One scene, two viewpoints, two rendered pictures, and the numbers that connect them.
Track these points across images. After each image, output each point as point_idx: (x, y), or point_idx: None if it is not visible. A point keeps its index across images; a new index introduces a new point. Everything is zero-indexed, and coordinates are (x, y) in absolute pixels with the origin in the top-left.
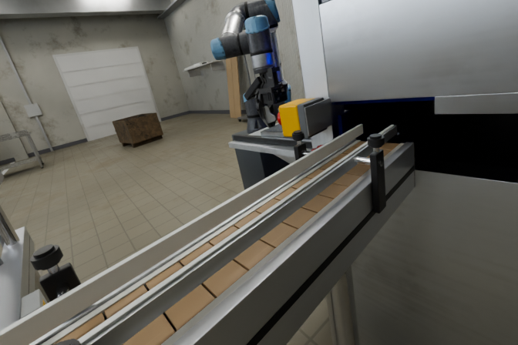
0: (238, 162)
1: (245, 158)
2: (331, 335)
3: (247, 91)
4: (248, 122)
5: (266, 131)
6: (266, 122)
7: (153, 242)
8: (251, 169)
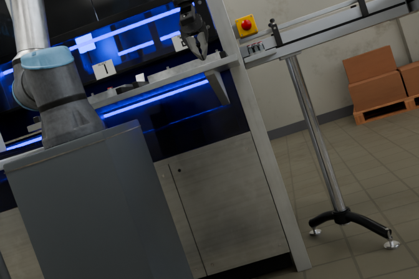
0: (131, 208)
1: (137, 179)
2: (311, 105)
3: (192, 12)
4: (87, 107)
5: (213, 55)
6: (207, 48)
7: (338, 4)
8: (151, 198)
